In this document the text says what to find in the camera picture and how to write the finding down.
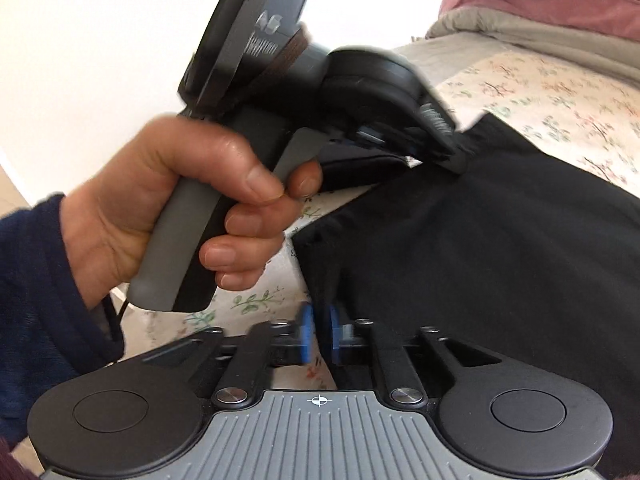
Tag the grey blanket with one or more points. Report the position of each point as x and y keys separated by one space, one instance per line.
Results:
x=540 y=45

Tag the floral bed sheet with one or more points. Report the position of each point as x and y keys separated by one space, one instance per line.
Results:
x=545 y=100

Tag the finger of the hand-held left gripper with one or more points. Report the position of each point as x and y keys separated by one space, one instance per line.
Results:
x=360 y=170
x=442 y=130

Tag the black pants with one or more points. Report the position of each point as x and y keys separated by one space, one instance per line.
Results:
x=475 y=285

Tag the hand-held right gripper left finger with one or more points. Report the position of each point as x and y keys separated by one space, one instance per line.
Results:
x=260 y=355

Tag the person's left hand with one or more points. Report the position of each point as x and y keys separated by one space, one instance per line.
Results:
x=130 y=185

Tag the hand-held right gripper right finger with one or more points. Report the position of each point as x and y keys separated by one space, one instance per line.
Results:
x=395 y=360

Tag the person's maroon clothing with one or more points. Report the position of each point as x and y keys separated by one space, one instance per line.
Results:
x=12 y=460

